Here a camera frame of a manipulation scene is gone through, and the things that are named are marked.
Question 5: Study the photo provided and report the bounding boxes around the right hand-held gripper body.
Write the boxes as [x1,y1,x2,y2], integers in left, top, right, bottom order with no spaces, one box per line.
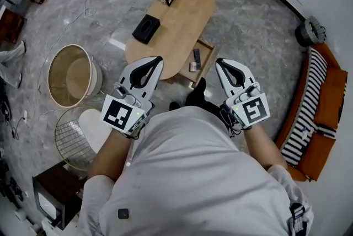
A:
[220,82,271,130]

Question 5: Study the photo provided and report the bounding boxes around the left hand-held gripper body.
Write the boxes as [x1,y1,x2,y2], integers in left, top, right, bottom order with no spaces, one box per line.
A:
[100,82,153,137]

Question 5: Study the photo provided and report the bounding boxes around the wooden drawer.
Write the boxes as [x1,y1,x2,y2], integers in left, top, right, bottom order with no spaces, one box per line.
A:
[178,38,218,89]

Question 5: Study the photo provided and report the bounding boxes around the black remote control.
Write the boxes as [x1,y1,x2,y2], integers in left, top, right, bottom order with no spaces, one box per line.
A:
[192,49,202,70]

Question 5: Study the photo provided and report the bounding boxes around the person's left forearm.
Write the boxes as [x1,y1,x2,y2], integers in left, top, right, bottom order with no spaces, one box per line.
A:
[87,130,136,183]

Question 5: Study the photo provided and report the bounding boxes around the person's right forearm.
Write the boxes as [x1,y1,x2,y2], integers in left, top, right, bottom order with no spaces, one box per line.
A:
[242,124,289,171]

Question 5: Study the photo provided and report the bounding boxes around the wooden desk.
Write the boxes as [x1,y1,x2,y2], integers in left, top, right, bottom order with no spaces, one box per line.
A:
[124,0,217,81]

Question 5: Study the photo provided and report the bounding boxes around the person's right leg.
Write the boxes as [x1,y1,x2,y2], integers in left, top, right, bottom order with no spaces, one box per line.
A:
[185,77,207,109]

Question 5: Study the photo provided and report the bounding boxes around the white seat cushion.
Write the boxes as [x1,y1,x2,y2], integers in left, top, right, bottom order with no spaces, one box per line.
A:
[79,108,111,153]

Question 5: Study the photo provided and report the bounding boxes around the black leather tissue box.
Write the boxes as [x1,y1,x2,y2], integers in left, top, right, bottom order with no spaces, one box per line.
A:
[132,14,161,45]

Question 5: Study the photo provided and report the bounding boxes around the striped black white blanket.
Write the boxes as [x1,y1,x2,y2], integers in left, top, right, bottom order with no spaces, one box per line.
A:
[280,47,338,167]

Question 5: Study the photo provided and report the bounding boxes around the grey woven basket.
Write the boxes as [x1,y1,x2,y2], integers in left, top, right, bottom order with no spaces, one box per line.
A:
[294,15,327,47]

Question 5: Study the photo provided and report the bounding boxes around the orange sofa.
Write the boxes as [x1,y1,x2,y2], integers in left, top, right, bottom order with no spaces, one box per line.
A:
[275,42,349,183]

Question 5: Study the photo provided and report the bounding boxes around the person's white shirt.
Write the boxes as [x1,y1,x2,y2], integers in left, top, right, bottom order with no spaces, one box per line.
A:
[78,106,314,236]

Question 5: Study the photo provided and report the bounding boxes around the dark wooden side table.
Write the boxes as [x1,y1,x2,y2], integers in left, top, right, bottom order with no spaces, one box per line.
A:
[32,160,86,231]

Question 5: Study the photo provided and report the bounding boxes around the white rounded appliance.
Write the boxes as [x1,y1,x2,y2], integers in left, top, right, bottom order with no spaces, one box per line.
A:
[37,192,63,221]

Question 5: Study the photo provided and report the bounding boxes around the brown wooden cabinet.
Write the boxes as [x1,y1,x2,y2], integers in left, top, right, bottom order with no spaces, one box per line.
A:
[0,8,27,44]

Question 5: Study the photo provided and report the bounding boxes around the gold wire chair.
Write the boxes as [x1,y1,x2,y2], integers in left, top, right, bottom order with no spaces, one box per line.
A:
[54,104,116,172]

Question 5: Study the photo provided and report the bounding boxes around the black white shoulder strap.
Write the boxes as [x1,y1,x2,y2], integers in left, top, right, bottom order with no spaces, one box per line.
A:
[289,202,309,236]

